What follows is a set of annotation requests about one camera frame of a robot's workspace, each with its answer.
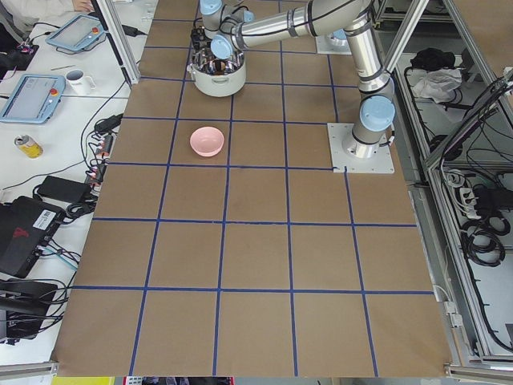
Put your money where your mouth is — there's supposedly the blue teach pendant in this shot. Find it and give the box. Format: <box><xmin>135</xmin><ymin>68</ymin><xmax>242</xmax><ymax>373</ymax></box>
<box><xmin>1</xmin><ymin>74</ymin><xmax>66</xmax><ymax>124</ymax></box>
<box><xmin>46</xmin><ymin>14</ymin><xmax>105</xmax><ymax>53</ymax></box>

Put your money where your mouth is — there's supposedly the black power brick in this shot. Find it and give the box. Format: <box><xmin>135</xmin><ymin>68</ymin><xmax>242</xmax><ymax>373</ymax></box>
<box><xmin>33</xmin><ymin>176</ymin><xmax>91</xmax><ymax>203</ymax></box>

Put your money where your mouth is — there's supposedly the black laptop computer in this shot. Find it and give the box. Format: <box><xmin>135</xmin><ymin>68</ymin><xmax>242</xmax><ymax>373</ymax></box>
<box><xmin>1</xmin><ymin>196</ymin><xmax>66</xmax><ymax>278</ymax></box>

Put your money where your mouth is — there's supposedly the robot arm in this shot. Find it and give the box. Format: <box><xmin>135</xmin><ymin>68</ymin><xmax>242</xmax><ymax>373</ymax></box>
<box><xmin>200</xmin><ymin>0</ymin><xmax>395</xmax><ymax>159</ymax></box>
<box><xmin>191</xmin><ymin>0</ymin><xmax>255</xmax><ymax>51</ymax></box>

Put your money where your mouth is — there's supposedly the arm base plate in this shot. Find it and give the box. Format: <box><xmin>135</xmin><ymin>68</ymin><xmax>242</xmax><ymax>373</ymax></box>
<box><xmin>316</xmin><ymin>30</ymin><xmax>352</xmax><ymax>55</ymax></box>
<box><xmin>327</xmin><ymin>123</ymin><xmax>395</xmax><ymax>174</ymax></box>

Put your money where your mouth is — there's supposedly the blue teach pendant far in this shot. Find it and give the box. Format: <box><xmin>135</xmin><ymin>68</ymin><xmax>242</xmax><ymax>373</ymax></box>
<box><xmin>46</xmin><ymin>14</ymin><xmax>105</xmax><ymax>53</ymax></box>

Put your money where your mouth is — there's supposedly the mint green electric pot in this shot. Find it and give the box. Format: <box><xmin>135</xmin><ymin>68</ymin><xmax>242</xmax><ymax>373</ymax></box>
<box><xmin>187</xmin><ymin>47</ymin><xmax>246</xmax><ymax>97</ymax></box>

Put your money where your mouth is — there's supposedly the aluminium frame post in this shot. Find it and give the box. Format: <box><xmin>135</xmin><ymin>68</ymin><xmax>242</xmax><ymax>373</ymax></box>
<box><xmin>91</xmin><ymin>0</ymin><xmax>141</xmax><ymax>87</ymax></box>

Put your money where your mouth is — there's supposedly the white mug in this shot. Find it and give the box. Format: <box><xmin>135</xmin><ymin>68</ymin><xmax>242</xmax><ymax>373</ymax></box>
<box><xmin>65</xmin><ymin>69</ymin><xmax>96</xmax><ymax>95</ymax></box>

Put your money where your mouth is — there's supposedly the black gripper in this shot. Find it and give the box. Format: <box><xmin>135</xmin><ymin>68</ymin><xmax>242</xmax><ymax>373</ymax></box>
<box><xmin>191</xmin><ymin>26</ymin><xmax>208</xmax><ymax>48</ymax></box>

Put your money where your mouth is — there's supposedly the pink bowl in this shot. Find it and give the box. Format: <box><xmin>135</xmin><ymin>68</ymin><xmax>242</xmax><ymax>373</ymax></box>
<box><xmin>189</xmin><ymin>126</ymin><xmax>224</xmax><ymax>157</ymax></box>

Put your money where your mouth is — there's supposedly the blue teach pendant near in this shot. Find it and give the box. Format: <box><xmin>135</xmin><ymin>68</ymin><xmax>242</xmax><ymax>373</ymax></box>
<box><xmin>1</xmin><ymin>74</ymin><xmax>66</xmax><ymax>124</ymax></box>

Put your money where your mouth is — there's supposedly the white cloth pile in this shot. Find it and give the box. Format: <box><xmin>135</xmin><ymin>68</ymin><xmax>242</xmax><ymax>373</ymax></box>
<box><xmin>412</xmin><ymin>69</ymin><xmax>462</xmax><ymax>103</ymax></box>

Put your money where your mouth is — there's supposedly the yellow drink can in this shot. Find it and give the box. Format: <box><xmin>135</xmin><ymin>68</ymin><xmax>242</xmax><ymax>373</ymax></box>
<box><xmin>14</xmin><ymin>135</ymin><xmax>43</xmax><ymax>159</ymax></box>

